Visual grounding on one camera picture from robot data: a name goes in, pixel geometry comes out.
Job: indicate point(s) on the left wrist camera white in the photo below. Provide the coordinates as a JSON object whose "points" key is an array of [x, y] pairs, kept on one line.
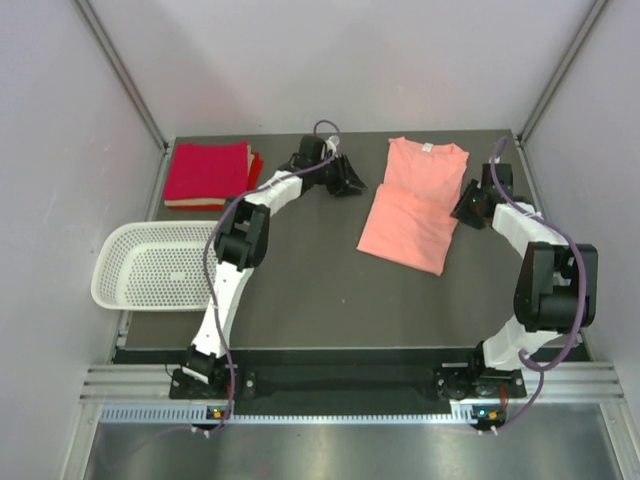
{"points": [[332, 144]]}

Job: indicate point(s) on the salmon pink t-shirt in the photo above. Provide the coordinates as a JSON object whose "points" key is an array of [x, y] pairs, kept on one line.
{"points": [[410, 220]]}

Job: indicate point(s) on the folded magenta t-shirt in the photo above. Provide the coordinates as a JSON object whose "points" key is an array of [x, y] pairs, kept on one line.
{"points": [[207, 170]]}

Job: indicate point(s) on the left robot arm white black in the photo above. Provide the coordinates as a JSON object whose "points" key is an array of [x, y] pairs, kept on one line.
{"points": [[239, 241]]}

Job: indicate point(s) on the left aluminium frame post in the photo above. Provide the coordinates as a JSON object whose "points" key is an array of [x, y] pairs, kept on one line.
{"points": [[99, 33]]}

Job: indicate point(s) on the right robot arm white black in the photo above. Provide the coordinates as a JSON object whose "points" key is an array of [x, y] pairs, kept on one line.
{"points": [[556, 289]]}

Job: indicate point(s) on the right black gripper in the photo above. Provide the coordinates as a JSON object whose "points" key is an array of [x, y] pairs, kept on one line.
{"points": [[461, 211]]}

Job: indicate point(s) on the right aluminium frame post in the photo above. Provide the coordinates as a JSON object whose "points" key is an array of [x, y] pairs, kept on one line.
{"points": [[586, 28]]}

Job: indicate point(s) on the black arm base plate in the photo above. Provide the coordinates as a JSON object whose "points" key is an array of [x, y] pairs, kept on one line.
{"points": [[511, 383]]}

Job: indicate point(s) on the grey slotted cable duct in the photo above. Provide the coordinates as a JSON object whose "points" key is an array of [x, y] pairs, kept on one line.
{"points": [[209, 414]]}

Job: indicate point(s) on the white perforated plastic basket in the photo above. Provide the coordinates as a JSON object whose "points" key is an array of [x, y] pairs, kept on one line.
{"points": [[153, 267]]}

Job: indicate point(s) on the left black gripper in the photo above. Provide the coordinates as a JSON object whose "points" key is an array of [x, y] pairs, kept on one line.
{"points": [[345, 175]]}

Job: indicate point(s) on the aluminium frame post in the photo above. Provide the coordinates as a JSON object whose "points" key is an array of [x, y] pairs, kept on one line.
{"points": [[586, 28], [99, 33]]}

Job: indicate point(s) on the folded red t-shirt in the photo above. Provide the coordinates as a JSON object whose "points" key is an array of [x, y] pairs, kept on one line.
{"points": [[217, 204]]}

